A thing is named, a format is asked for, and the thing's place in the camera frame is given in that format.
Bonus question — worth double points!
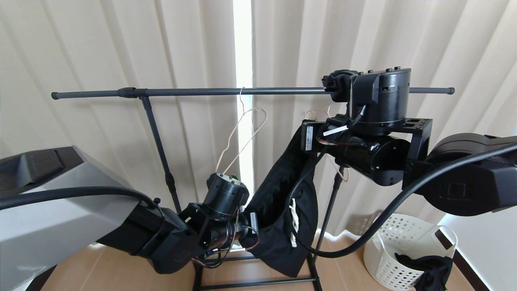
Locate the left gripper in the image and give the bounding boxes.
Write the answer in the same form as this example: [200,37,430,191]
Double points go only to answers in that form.
[209,211,259,249]

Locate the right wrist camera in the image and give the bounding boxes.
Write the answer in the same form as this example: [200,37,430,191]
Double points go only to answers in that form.
[322,70,360,102]

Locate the black shorts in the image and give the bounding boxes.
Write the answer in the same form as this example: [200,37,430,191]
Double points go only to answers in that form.
[238,129,319,278]

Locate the beige curtain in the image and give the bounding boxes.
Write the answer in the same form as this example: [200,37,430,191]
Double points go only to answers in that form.
[250,0,517,239]
[0,0,243,247]

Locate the black clothes rack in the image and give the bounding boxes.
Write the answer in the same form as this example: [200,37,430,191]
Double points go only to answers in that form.
[51,86,455,291]

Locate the black garment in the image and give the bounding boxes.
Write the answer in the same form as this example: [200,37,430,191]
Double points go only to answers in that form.
[395,253,454,291]

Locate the white laundry basket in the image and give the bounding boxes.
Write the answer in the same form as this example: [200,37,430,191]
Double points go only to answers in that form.
[363,213,458,291]

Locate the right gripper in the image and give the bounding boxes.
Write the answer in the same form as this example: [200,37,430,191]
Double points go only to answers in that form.
[301,120,410,187]

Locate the pink clothes hanger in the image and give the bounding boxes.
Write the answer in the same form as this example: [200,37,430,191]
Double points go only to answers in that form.
[215,87,268,175]
[304,106,349,182]

